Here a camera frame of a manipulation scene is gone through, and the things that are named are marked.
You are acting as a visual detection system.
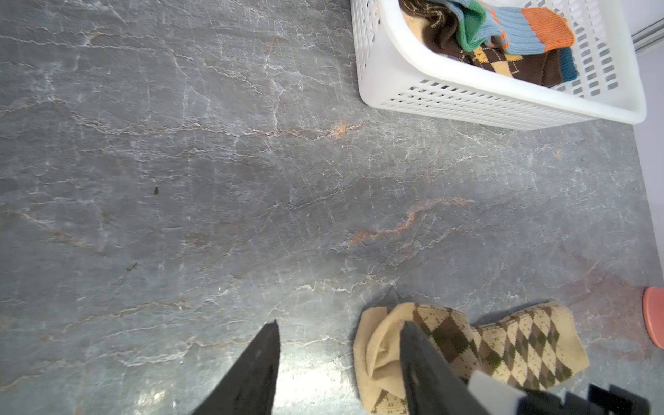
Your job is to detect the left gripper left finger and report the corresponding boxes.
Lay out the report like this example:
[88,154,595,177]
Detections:
[194,321,281,415]

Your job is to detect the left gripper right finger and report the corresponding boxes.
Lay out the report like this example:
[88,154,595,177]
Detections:
[399,322,488,415]

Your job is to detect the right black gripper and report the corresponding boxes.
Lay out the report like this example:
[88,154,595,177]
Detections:
[468,372,651,415]

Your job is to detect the tan argyle sock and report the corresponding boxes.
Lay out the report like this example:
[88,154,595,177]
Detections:
[413,301,590,391]
[353,303,414,414]

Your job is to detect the white plastic perforated basket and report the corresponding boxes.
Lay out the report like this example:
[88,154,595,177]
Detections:
[350,1,647,131]

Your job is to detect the pink watering can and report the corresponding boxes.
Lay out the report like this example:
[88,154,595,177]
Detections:
[643,287,664,349]

